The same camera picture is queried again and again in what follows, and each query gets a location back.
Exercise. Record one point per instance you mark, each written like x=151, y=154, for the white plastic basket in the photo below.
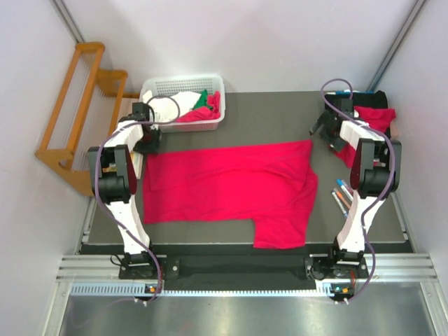
x=165, y=87

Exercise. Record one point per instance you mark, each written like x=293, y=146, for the grey marker pen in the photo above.
x=339, y=203

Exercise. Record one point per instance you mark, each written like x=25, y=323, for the green shirt in basket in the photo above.
x=205, y=100

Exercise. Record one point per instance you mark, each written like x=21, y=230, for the red shirt in basket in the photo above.
x=203, y=114

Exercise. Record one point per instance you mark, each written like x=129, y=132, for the orange marker pen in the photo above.
x=342, y=199

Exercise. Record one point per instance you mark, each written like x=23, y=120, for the red t-shirt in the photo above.
x=273, y=185
x=378, y=118

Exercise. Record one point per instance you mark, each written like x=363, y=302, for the right arm's black gripper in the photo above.
x=326, y=120

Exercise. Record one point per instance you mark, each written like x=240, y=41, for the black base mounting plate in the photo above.
x=273, y=271

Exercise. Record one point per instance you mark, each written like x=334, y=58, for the left arm's black gripper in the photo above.
x=145, y=144

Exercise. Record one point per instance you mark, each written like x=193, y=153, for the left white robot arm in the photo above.
x=114, y=171

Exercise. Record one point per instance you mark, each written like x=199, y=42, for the red t-shirt on stack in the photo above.
x=378, y=118

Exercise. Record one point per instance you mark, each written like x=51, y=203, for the beige folded cloth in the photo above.
x=394, y=131

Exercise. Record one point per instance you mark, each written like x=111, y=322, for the white shirt in basket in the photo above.
x=166, y=109

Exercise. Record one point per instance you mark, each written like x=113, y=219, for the slotted cable duct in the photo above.
x=146, y=291

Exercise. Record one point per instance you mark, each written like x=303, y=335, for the orange wooden rack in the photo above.
x=85, y=113

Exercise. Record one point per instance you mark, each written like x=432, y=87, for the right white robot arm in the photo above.
x=375, y=174

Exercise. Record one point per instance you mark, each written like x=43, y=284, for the blue marker pen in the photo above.
x=345, y=188

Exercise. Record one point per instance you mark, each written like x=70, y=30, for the blue folded cloth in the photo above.
x=355, y=92

